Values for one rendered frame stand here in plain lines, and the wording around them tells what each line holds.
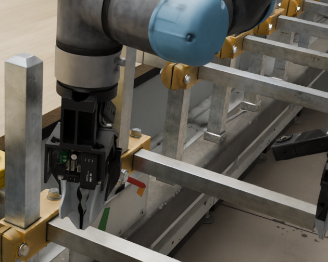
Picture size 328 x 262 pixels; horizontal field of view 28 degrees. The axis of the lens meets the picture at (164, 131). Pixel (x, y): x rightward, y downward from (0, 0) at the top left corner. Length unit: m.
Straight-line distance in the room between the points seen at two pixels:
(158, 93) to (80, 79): 1.01
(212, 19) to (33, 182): 0.39
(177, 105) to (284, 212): 0.36
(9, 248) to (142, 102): 0.81
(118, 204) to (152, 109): 0.60
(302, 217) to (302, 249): 1.49
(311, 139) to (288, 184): 1.98
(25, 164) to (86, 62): 0.22
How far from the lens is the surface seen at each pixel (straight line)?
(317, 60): 1.50
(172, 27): 0.63
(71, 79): 0.73
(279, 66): 2.02
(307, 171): 3.12
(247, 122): 1.73
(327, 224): 1.05
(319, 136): 0.99
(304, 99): 1.26
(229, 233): 2.54
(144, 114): 1.69
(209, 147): 1.57
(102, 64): 0.72
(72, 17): 0.71
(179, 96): 1.30
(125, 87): 1.06
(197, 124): 1.88
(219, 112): 1.56
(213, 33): 0.65
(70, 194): 0.84
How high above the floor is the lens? 1.38
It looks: 25 degrees down
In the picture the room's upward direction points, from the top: 6 degrees clockwise
